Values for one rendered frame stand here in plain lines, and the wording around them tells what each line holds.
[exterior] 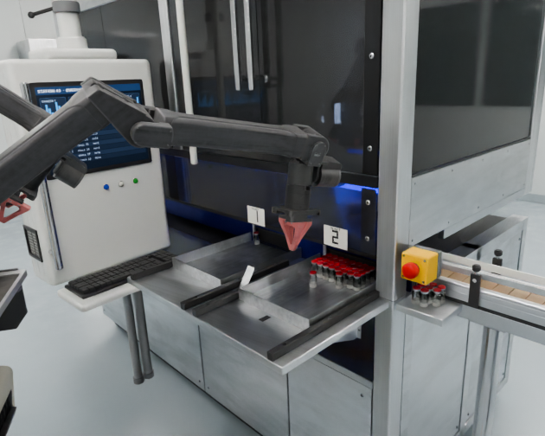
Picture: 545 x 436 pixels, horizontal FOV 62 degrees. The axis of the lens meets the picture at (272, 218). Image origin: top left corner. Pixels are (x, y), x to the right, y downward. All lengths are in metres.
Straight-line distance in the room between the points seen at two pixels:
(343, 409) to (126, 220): 1.03
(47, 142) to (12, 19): 5.65
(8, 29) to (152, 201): 4.75
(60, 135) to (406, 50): 0.75
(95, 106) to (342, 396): 1.14
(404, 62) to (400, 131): 0.15
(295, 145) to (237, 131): 0.14
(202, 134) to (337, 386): 0.96
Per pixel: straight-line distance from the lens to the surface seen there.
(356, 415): 1.55
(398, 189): 1.16
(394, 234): 1.19
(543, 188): 5.91
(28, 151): 0.82
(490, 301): 1.26
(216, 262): 1.53
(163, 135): 0.81
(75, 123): 0.81
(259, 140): 0.92
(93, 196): 1.75
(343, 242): 1.30
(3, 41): 6.38
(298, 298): 1.26
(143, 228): 1.87
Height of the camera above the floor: 1.46
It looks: 17 degrees down
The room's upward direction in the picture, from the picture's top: 3 degrees counter-clockwise
